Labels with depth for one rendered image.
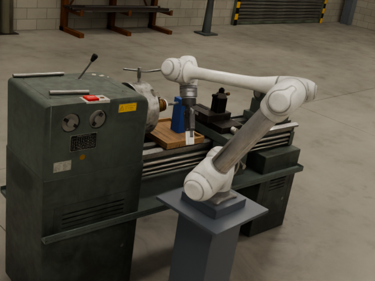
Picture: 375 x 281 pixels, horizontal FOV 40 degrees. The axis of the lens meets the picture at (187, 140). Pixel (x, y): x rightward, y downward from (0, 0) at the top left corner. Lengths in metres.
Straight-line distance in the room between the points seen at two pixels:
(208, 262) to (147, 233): 1.12
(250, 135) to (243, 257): 1.62
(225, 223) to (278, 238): 1.49
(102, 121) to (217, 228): 0.79
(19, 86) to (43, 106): 0.29
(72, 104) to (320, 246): 2.39
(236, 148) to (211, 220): 0.47
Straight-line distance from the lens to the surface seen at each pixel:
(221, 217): 2.69
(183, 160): 3.24
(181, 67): 2.41
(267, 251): 3.91
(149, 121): 2.94
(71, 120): 2.53
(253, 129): 2.30
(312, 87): 2.36
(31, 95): 2.61
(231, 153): 2.37
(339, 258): 4.07
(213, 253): 2.80
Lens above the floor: 2.09
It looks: 22 degrees down
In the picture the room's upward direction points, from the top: 9 degrees clockwise
